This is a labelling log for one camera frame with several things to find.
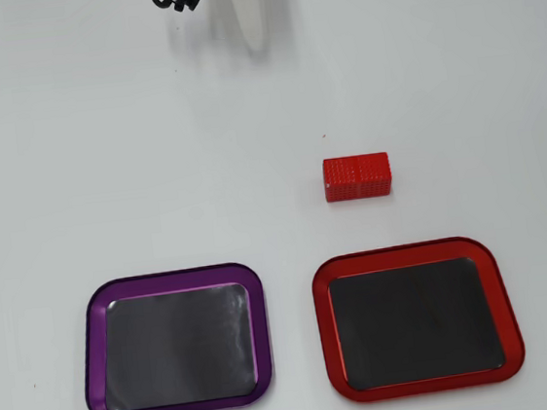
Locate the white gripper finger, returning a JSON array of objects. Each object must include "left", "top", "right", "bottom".
[{"left": 208, "top": 4, "right": 272, "bottom": 59}]

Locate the red perforated block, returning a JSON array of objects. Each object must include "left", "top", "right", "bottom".
[{"left": 321, "top": 151, "right": 394, "bottom": 205}]

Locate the purple metal tray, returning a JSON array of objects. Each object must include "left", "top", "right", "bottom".
[{"left": 72, "top": 258, "right": 279, "bottom": 410}]

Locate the red metal tray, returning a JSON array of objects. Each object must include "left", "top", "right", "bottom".
[{"left": 307, "top": 231, "right": 530, "bottom": 410}]

